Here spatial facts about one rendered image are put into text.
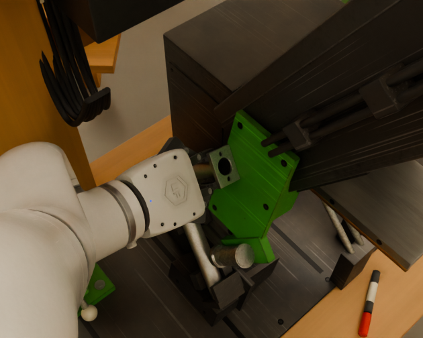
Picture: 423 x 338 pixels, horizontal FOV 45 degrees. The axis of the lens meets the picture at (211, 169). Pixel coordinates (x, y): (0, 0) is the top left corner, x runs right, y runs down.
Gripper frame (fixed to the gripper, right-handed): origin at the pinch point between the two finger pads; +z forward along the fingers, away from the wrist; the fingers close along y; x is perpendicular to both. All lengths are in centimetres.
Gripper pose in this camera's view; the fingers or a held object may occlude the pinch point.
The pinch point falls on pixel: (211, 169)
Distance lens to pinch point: 76.4
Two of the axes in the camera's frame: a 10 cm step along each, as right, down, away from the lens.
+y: -3.0, -9.4, -1.6
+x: -6.5, 0.8, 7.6
